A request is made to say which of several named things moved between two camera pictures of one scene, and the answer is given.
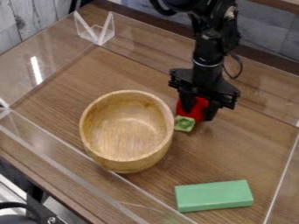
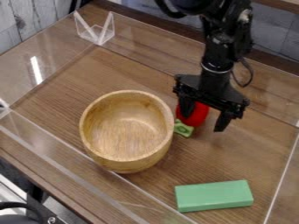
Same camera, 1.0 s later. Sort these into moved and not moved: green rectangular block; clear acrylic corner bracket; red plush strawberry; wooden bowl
Moved: red plush strawberry
Not moved: green rectangular block; clear acrylic corner bracket; wooden bowl
